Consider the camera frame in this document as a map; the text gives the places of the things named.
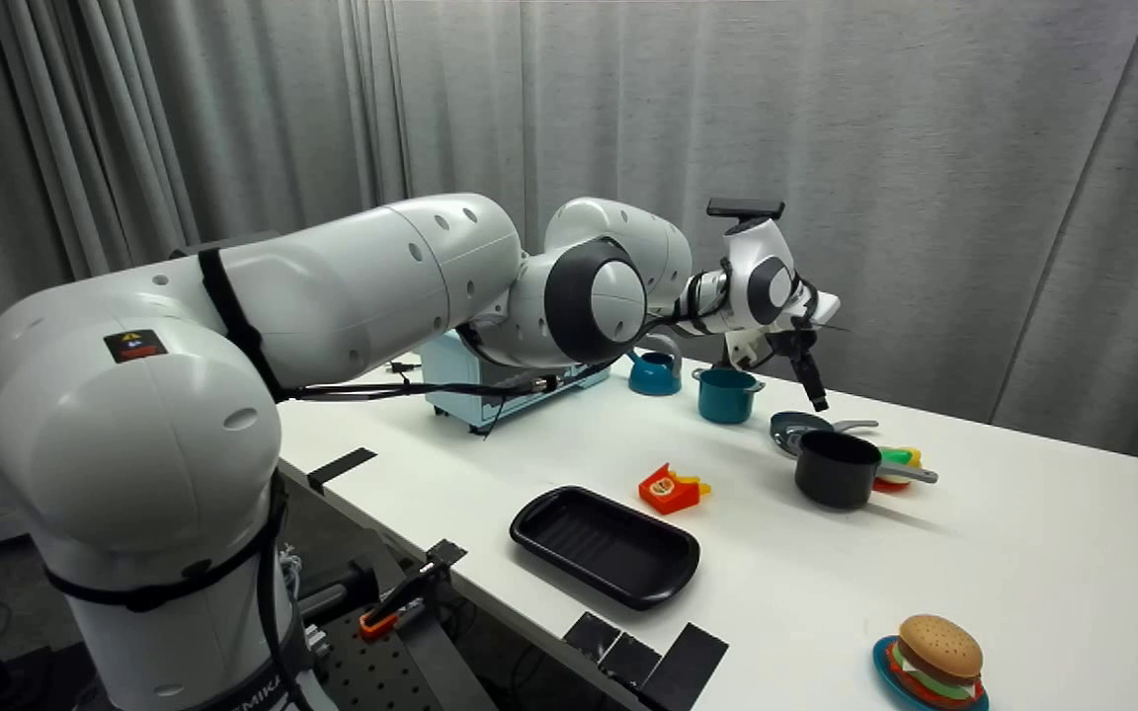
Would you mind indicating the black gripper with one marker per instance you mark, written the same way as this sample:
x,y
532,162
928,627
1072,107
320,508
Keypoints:
x,y
795,354

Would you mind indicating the clear glass pot lid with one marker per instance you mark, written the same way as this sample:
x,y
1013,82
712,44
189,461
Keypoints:
x,y
801,427

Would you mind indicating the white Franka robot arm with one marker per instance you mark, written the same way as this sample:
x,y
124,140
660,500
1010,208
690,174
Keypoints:
x,y
371,279

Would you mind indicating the teal toy pot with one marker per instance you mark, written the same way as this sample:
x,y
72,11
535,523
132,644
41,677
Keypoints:
x,y
727,395

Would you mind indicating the black toy pot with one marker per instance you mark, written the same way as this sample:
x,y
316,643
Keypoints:
x,y
835,481

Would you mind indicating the black ribbed grill pan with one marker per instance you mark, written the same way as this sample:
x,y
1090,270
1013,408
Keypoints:
x,y
611,548

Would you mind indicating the toy corn cob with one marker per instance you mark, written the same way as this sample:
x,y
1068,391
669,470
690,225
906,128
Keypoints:
x,y
901,461

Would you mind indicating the small red plate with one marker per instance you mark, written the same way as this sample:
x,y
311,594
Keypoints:
x,y
889,486

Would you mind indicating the teal toy kettle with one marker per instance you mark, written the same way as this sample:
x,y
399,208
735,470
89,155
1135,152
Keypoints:
x,y
653,377

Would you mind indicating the red toy fries box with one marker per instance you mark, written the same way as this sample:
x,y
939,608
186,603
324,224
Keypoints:
x,y
669,493

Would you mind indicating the grey curtain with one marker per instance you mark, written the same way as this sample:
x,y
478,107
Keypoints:
x,y
990,161

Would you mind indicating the small teal plate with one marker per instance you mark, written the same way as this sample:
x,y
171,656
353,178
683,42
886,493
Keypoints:
x,y
886,672

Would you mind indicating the toy hamburger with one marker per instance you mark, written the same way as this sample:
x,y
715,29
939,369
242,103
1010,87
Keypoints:
x,y
939,653

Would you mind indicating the large black tape square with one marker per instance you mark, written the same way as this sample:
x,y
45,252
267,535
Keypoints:
x,y
683,665

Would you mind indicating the light blue toy oven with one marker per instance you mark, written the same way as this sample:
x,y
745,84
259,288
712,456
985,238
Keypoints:
x,y
492,408

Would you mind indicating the small black tape square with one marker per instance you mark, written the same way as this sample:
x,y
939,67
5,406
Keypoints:
x,y
627,656
590,637

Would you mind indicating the black clamp orange tip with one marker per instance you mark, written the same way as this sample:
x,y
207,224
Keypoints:
x,y
404,598

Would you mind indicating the black tape strip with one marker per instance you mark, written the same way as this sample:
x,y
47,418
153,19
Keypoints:
x,y
341,469

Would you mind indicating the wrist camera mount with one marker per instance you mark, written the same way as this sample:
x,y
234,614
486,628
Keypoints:
x,y
745,208

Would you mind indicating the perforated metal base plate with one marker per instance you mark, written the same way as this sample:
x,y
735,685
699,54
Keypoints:
x,y
395,677

